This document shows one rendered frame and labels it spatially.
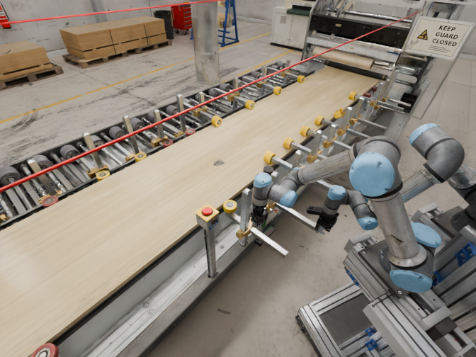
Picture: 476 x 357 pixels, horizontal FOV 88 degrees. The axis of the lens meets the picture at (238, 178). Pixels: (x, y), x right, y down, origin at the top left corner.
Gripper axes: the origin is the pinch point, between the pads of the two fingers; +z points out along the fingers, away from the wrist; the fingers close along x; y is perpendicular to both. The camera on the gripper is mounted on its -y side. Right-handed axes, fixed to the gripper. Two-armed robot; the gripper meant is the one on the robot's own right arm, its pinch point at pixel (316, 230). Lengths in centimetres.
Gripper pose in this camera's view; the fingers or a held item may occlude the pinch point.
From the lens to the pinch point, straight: 154.0
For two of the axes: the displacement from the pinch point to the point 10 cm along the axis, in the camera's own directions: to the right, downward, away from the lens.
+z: -0.3, 7.4, 6.7
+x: 6.6, -4.9, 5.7
